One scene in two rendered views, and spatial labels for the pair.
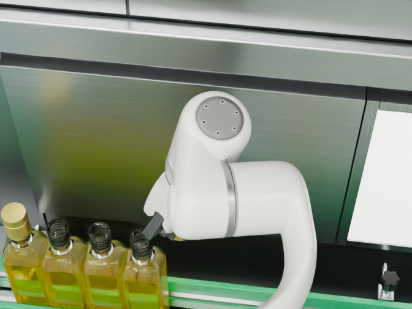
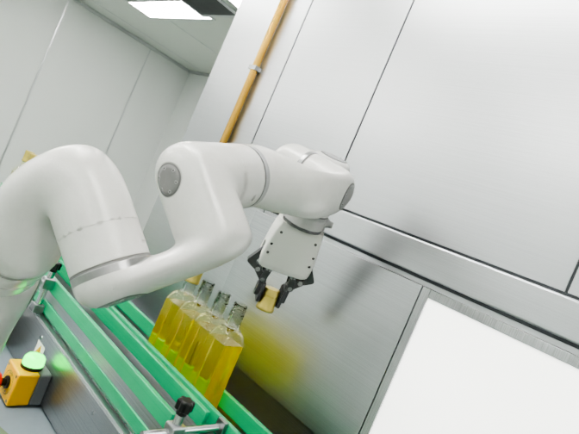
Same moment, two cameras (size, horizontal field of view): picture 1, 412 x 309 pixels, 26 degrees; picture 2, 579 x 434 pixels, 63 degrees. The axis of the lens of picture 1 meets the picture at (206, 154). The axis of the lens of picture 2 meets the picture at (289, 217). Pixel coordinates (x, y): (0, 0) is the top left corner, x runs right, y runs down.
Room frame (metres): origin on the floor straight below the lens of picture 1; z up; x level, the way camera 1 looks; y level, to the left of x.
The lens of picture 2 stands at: (-0.11, -0.46, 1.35)
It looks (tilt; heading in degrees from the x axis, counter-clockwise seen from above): 0 degrees down; 35
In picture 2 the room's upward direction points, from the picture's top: 23 degrees clockwise
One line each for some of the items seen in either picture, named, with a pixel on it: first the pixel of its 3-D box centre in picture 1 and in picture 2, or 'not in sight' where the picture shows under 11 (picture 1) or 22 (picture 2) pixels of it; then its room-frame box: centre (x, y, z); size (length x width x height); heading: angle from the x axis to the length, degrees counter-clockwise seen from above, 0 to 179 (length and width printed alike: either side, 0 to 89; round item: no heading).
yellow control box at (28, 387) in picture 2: not in sight; (23, 382); (0.49, 0.43, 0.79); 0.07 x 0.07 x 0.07; 83
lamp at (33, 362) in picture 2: not in sight; (34, 360); (0.49, 0.43, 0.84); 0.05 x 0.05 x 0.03
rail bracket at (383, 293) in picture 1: (383, 287); not in sight; (0.67, -0.27, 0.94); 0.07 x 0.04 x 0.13; 173
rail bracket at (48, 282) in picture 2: not in sight; (35, 285); (0.53, 0.59, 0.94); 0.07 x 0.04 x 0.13; 173
